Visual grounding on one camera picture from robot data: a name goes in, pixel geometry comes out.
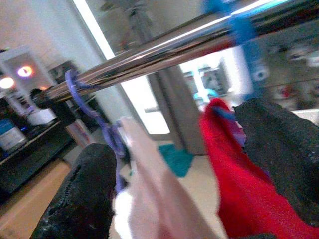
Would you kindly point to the white and blue bucket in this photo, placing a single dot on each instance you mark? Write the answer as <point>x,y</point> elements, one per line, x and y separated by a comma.
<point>11,139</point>

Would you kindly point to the black counter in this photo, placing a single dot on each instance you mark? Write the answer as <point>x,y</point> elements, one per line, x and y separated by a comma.
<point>30,159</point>

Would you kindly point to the teal floor mat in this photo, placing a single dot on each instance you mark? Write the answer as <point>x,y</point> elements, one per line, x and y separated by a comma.
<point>178,159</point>

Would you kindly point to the purple plastic hanger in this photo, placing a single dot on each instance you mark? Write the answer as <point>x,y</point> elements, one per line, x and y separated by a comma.
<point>101,122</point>

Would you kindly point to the chrome clothes rail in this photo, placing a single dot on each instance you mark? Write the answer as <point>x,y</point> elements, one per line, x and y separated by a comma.
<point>149,61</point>

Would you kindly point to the white printed t-shirt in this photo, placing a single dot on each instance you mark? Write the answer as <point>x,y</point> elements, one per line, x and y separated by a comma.
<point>154,186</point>

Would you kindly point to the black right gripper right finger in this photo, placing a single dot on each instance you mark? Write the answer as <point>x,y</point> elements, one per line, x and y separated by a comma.
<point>286,149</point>

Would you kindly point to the person in black clothes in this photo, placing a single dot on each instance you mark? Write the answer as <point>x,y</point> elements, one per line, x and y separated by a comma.
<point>59,112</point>

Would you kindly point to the blue plastic hanger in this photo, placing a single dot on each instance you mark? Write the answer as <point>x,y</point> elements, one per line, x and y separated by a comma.
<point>243,30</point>

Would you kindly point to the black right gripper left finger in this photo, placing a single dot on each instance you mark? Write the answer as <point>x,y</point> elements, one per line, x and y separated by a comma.
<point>82,194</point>

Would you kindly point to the red polo shirt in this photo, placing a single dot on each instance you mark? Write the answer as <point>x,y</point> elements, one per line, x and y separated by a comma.
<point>239,186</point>

